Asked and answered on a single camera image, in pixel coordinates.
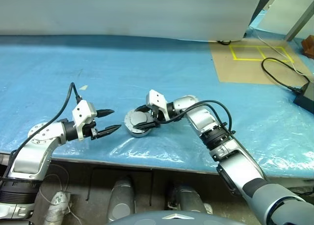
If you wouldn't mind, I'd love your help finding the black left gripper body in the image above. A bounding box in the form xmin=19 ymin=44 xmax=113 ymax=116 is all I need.
xmin=82 ymin=109 xmax=99 ymax=141

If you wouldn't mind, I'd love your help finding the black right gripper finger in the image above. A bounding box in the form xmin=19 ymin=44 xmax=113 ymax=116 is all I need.
xmin=135 ymin=121 xmax=157 ymax=131
xmin=133 ymin=105 xmax=153 ymax=114

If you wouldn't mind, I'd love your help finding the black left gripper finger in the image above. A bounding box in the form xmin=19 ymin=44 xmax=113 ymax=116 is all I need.
xmin=97 ymin=124 xmax=122 ymax=139
xmin=96 ymin=109 xmax=115 ymax=118

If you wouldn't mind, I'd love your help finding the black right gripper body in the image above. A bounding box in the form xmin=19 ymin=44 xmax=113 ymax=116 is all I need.
xmin=150 ymin=104 xmax=168 ymax=128

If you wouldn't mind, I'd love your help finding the round grey motor lid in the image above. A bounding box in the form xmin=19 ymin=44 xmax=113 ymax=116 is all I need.
xmin=128 ymin=110 xmax=152 ymax=132

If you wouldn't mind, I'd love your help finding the motor housing with copper coils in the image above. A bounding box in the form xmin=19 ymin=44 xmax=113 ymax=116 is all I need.
xmin=123 ymin=108 xmax=155 ymax=139

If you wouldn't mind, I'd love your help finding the blue plastic table sheet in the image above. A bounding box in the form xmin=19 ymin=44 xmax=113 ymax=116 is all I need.
xmin=0 ymin=34 xmax=314 ymax=179

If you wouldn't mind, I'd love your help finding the thin black rod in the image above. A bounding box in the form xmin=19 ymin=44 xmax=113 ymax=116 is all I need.
xmin=148 ymin=169 xmax=155 ymax=206
xmin=85 ymin=166 xmax=96 ymax=201

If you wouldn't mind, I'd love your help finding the grey rounded knee cover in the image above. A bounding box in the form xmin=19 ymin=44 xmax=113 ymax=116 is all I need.
xmin=171 ymin=184 xmax=213 ymax=215
xmin=107 ymin=178 xmax=136 ymax=223

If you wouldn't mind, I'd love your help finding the grey wrapped bundle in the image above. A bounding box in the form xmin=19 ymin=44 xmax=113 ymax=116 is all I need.
xmin=45 ymin=191 xmax=72 ymax=225

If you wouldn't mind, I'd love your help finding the brown cardboard sheet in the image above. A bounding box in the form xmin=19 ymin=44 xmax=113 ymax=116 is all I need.
xmin=208 ymin=39 xmax=314 ymax=86

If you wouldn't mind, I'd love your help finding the grey robot torso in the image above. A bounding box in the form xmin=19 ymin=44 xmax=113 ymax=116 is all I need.
xmin=104 ymin=210 xmax=216 ymax=225

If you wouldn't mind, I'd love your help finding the large white panel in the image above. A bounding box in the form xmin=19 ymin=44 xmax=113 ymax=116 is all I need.
xmin=0 ymin=0 xmax=265 ymax=42

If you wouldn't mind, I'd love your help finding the black power adapter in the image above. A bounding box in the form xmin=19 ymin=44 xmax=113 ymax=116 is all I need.
xmin=293 ymin=81 xmax=314 ymax=111

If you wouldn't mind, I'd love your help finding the brown wooden object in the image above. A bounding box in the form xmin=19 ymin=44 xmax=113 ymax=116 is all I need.
xmin=301 ymin=35 xmax=314 ymax=56

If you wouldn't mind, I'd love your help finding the small white panel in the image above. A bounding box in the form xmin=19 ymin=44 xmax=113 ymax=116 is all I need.
xmin=255 ymin=0 xmax=314 ymax=36

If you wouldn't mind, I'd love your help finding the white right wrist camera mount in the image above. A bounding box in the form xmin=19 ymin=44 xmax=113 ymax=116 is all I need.
xmin=145 ymin=89 xmax=172 ymax=120

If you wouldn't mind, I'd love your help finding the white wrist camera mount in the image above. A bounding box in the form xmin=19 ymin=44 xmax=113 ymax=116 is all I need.
xmin=71 ymin=100 xmax=97 ymax=141
xmin=145 ymin=89 xmax=172 ymax=120

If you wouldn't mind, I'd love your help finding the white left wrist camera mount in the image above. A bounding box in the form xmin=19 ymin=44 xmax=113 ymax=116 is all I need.
xmin=71 ymin=100 xmax=97 ymax=141

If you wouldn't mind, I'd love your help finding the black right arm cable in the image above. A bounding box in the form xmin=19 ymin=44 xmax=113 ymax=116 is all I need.
xmin=153 ymin=100 xmax=234 ymax=137

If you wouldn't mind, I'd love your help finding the thin white cord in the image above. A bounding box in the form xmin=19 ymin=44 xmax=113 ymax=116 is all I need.
xmin=38 ymin=173 xmax=83 ymax=223

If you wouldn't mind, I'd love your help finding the thin white cable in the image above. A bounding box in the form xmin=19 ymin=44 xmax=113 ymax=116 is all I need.
xmin=249 ymin=25 xmax=314 ymax=76

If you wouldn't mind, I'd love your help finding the black power cable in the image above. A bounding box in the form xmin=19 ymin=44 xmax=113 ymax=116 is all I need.
xmin=261 ymin=57 xmax=311 ymax=93

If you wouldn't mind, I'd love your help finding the grey metal post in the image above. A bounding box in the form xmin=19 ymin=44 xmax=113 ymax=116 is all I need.
xmin=284 ymin=0 xmax=314 ymax=42

